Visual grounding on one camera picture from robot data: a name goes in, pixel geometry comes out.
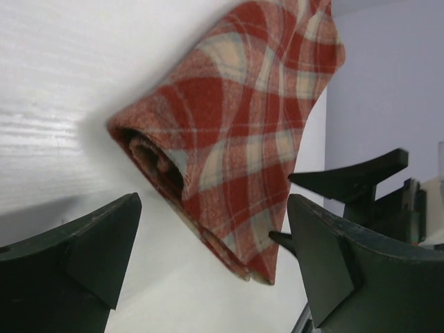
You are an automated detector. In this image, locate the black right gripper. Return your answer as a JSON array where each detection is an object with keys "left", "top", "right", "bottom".
[{"left": 288, "top": 148, "right": 427, "bottom": 245}]

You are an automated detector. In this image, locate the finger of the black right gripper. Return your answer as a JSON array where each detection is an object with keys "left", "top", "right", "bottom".
[{"left": 268, "top": 231, "right": 295, "bottom": 255}]

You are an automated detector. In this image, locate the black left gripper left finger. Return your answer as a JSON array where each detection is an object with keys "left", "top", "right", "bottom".
[{"left": 1, "top": 193, "right": 142, "bottom": 332}]

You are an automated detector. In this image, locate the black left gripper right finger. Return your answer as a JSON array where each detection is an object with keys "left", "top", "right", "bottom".
[{"left": 287, "top": 194, "right": 443, "bottom": 332}]

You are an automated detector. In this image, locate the red plaid skirt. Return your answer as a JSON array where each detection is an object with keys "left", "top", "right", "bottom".
[{"left": 108, "top": 1, "right": 345, "bottom": 285}]

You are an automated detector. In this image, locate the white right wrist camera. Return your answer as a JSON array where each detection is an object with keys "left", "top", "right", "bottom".
[{"left": 420, "top": 141, "right": 443, "bottom": 250}]

